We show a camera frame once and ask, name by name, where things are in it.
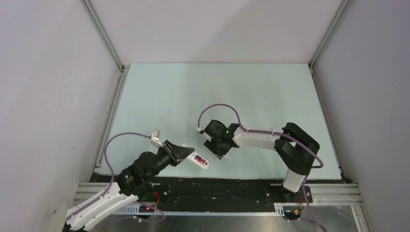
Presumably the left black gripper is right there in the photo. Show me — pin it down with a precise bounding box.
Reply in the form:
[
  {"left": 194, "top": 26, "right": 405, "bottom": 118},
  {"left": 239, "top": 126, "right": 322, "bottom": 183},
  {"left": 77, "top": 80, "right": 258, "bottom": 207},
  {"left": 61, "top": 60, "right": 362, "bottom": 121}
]
[{"left": 146, "top": 139, "right": 194, "bottom": 180}]

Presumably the white remote control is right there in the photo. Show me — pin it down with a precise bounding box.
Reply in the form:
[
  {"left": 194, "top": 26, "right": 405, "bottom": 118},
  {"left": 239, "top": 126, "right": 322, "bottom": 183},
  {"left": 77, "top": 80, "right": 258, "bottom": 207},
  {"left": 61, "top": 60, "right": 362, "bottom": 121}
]
[{"left": 186, "top": 151, "right": 210, "bottom": 170}]

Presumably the blue battery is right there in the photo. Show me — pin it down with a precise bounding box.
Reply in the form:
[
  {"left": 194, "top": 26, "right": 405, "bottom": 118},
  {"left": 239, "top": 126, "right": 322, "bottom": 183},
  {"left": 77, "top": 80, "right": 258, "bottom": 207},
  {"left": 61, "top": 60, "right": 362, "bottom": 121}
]
[{"left": 195, "top": 155, "right": 207, "bottom": 162}]

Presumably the red battery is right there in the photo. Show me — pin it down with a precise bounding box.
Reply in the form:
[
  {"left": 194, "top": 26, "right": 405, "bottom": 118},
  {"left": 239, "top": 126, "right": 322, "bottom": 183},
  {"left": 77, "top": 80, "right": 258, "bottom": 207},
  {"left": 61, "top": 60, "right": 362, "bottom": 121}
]
[{"left": 194, "top": 157, "right": 205, "bottom": 165}]

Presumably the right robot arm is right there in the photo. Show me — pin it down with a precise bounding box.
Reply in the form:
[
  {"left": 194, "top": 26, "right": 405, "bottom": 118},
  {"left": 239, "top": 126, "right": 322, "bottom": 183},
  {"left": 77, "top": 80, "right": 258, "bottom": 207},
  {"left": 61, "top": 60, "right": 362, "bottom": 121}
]
[{"left": 197, "top": 119, "right": 320, "bottom": 202}]

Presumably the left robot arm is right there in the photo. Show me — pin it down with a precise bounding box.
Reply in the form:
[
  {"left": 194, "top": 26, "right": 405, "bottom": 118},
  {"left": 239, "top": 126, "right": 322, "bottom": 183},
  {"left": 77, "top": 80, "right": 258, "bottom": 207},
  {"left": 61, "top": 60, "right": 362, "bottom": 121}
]
[{"left": 63, "top": 140, "right": 195, "bottom": 231}]

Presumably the left controller board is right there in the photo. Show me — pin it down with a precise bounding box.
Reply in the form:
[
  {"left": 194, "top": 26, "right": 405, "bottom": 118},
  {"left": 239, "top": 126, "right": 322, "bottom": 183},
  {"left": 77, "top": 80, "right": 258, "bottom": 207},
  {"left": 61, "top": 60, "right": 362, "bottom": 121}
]
[{"left": 138, "top": 205, "right": 156, "bottom": 214}]

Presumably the controller board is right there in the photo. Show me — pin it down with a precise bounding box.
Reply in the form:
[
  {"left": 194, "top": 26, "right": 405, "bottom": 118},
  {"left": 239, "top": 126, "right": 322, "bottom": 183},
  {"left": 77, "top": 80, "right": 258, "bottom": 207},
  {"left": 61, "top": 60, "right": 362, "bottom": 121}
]
[
  {"left": 284, "top": 209, "right": 303, "bottom": 221},
  {"left": 138, "top": 205, "right": 156, "bottom": 214}
]

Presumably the right controller board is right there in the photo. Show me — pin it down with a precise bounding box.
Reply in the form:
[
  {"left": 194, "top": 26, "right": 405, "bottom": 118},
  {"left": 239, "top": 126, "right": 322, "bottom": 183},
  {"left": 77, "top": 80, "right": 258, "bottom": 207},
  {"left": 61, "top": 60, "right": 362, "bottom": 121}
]
[{"left": 284, "top": 209, "right": 303, "bottom": 221}]

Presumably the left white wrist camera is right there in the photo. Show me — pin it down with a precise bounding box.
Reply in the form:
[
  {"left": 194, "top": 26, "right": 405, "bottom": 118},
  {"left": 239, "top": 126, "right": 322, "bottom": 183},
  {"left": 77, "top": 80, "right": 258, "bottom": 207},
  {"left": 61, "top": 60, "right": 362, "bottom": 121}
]
[{"left": 150, "top": 129, "right": 163, "bottom": 148}]

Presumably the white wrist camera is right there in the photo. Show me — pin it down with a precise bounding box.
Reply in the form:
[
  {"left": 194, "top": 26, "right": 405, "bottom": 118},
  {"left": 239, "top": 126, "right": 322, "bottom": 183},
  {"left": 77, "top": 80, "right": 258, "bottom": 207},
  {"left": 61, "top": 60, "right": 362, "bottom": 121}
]
[
  {"left": 150, "top": 129, "right": 163, "bottom": 148},
  {"left": 197, "top": 123, "right": 207, "bottom": 134}
]

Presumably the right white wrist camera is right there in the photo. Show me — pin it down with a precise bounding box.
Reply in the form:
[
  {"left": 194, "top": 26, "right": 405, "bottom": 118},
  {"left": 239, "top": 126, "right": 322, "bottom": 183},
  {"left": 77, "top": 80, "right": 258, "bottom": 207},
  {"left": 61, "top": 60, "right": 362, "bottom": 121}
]
[{"left": 197, "top": 123, "right": 207, "bottom": 134}]

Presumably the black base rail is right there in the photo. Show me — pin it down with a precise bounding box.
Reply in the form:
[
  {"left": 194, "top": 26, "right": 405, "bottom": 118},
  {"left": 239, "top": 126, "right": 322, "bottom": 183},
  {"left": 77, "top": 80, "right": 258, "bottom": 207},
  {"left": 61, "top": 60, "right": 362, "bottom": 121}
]
[{"left": 152, "top": 177, "right": 313, "bottom": 212}]

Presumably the grey slotted cable duct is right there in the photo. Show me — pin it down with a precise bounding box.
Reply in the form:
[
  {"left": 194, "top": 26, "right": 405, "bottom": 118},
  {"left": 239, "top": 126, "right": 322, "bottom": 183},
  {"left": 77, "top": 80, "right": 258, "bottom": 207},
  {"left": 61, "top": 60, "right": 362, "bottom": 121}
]
[{"left": 113, "top": 204, "right": 285, "bottom": 217}]

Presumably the left aluminium frame profile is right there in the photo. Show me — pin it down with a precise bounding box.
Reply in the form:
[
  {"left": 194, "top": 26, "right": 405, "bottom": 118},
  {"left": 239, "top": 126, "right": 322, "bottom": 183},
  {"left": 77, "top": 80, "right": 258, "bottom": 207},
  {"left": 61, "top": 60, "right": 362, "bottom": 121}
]
[{"left": 67, "top": 0, "right": 130, "bottom": 232}]

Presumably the aluminium frame profile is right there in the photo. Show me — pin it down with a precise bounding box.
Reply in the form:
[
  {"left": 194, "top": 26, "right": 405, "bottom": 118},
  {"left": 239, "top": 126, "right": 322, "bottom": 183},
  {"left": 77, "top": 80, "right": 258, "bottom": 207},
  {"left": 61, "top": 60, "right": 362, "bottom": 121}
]
[
  {"left": 308, "top": 0, "right": 372, "bottom": 232},
  {"left": 67, "top": 0, "right": 130, "bottom": 232}
]

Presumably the right aluminium frame profile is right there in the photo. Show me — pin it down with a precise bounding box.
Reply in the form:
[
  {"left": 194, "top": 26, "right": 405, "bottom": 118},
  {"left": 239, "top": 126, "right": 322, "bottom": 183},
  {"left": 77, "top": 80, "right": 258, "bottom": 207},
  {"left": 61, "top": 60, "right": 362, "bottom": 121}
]
[{"left": 308, "top": 0, "right": 372, "bottom": 232}]

